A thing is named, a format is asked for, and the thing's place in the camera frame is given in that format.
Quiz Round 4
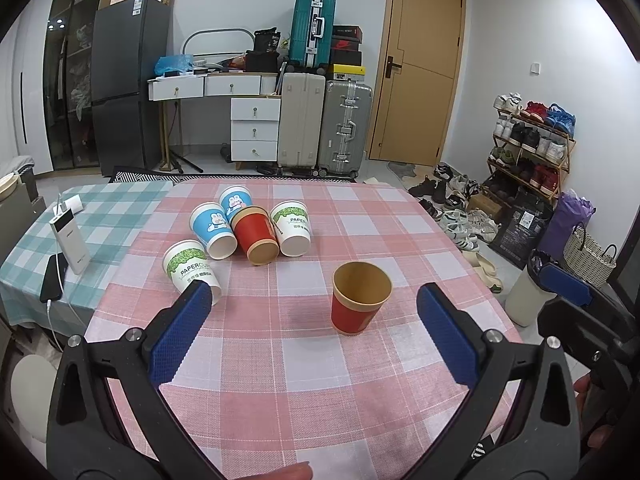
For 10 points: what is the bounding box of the green white cup back right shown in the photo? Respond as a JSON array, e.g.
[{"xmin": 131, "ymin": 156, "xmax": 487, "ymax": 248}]
[{"xmin": 270, "ymin": 200, "xmax": 311, "ymax": 258}]

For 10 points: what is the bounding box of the purple bag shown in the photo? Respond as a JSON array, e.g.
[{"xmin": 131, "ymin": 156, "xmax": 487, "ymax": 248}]
[{"xmin": 537, "ymin": 188, "xmax": 596, "ymax": 260}]

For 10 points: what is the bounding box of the green white cup front left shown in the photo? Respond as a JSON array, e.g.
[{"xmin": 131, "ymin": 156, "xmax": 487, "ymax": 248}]
[{"xmin": 162, "ymin": 240, "xmax": 221, "ymax": 306}]

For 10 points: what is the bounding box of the yellow shoe box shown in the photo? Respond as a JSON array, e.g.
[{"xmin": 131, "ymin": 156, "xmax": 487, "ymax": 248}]
[{"xmin": 332, "ymin": 64, "xmax": 366, "ymax": 81}]

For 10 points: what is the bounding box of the pink checked tablecloth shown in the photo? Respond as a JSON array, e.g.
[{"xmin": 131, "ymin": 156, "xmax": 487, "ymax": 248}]
[{"xmin": 83, "ymin": 179, "xmax": 522, "ymax": 479}]

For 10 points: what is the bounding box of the black refrigerator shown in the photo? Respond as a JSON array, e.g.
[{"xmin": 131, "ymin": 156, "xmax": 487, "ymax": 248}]
[{"xmin": 90, "ymin": 0, "xmax": 170, "ymax": 177}]

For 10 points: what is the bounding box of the woven basket bag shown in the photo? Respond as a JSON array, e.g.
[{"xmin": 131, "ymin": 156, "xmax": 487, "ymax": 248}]
[{"xmin": 563, "ymin": 223, "xmax": 617, "ymax": 288}]

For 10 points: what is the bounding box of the blue white cup back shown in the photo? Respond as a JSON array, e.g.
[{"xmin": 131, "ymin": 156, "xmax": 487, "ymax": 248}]
[{"xmin": 219, "ymin": 185, "xmax": 253, "ymax": 222}]

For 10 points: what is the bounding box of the red paper cup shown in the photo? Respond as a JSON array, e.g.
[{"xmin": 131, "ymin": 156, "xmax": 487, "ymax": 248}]
[
  {"xmin": 231, "ymin": 206, "xmax": 280, "ymax": 266},
  {"xmin": 331, "ymin": 261, "xmax": 393, "ymax": 335}
]

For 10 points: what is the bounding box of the teal checked tablecloth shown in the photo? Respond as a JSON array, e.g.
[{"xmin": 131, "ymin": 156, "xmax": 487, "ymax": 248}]
[{"xmin": 1, "ymin": 181, "xmax": 171, "ymax": 336}]

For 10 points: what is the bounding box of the blue white cup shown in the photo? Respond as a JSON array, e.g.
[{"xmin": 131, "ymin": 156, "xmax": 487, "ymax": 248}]
[
  {"xmin": 189, "ymin": 202, "xmax": 238, "ymax": 260},
  {"xmin": 219, "ymin": 185, "xmax": 253, "ymax": 222}
]

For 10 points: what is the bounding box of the shoe rack with shoes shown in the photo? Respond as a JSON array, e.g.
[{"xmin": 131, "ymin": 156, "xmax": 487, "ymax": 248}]
[{"xmin": 484, "ymin": 92, "xmax": 576, "ymax": 206}]

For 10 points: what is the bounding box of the teal suitcase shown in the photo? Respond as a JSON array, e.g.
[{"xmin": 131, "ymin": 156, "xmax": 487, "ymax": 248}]
[{"xmin": 288, "ymin": 0, "xmax": 336, "ymax": 74}]

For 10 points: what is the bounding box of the green white cup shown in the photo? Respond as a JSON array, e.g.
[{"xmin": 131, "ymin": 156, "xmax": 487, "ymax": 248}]
[
  {"xmin": 162, "ymin": 240, "xmax": 221, "ymax": 306},
  {"xmin": 270, "ymin": 200, "xmax": 311, "ymax": 258}
]

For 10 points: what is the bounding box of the beige suitcase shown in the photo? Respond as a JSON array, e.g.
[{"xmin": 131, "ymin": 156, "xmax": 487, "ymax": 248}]
[{"xmin": 277, "ymin": 73, "xmax": 326, "ymax": 169}]

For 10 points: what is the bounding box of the white drawer cabinet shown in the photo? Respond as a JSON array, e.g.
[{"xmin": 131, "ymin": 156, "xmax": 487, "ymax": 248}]
[{"xmin": 230, "ymin": 96, "xmax": 281, "ymax": 162}]

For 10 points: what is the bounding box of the black smartphone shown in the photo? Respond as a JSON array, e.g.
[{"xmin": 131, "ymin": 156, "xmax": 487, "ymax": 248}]
[{"xmin": 39, "ymin": 252, "xmax": 68, "ymax": 304}]

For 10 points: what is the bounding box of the person's hand at right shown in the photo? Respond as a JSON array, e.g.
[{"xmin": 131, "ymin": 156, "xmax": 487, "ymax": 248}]
[{"xmin": 574, "ymin": 373, "xmax": 613, "ymax": 458}]

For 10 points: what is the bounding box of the white power bank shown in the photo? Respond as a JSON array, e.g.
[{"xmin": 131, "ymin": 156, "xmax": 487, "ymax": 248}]
[{"xmin": 50, "ymin": 209, "xmax": 90, "ymax": 275}]

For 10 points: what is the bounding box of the white stool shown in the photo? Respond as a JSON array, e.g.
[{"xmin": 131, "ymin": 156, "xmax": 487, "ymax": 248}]
[{"xmin": 11, "ymin": 354, "xmax": 56, "ymax": 443}]

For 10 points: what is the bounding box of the red paper cup lying down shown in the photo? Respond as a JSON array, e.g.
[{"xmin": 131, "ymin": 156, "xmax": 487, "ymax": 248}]
[{"xmin": 231, "ymin": 206, "xmax": 280, "ymax": 266}]

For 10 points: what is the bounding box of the white desk with drawers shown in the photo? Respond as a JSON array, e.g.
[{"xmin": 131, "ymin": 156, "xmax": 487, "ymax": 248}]
[{"xmin": 148, "ymin": 73, "xmax": 281, "ymax": 152}]

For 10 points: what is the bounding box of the blue white cup front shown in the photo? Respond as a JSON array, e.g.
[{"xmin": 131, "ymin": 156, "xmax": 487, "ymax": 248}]
[{"xmin": 189, "ymin": 202, "xmax": 238, "ymax": 260}]

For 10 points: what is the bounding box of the wooden door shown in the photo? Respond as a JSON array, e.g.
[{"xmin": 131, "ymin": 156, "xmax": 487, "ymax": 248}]
[{"xmin": 369, "ymin": 0, "xmax": 466, "ymax": 166}]

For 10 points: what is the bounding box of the black printed bag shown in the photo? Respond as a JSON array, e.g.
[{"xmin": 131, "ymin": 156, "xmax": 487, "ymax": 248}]
[{"xmin": 489, "ymin": 196, "xmax": 553, "ymax": 270}]

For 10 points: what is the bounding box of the silver suitcase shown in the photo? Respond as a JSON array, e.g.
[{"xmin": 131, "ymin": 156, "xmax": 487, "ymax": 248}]
[{"xmin": 317, "ymin": 80, "xmax": 373, "ymax": 179}]

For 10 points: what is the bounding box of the blue plastic bag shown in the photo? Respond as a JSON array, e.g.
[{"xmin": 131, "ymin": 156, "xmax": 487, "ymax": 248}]
[{"xmin": 154, "ymin": 54, "xmax": 194, "ymax": 77}]

